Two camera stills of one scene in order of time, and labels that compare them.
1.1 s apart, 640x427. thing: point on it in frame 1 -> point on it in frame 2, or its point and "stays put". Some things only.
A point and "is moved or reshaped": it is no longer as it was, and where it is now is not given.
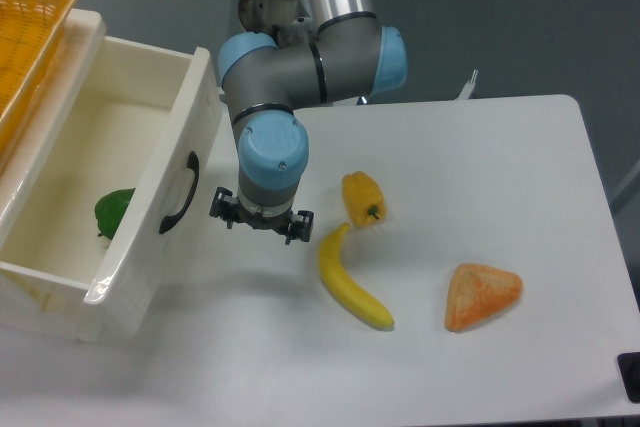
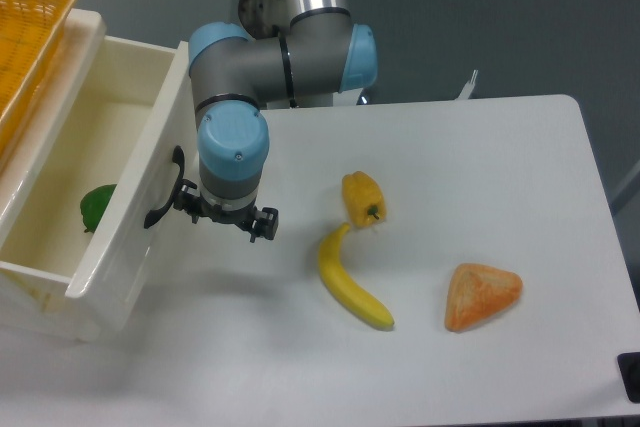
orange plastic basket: x=33 y=10 stays put
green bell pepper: x=109 y=208 -> x=94 y=204
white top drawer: x=98 y=247 is moved or reshaped
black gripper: x=228 y=207 -> x=264 y=225
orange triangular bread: x=478 y=292 stays put
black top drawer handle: x=193 y=165 -> x=178 y=157
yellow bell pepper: x=365 y=200 stays put
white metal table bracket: x=468 y=87 stays put
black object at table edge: x=629 y=364 stays put
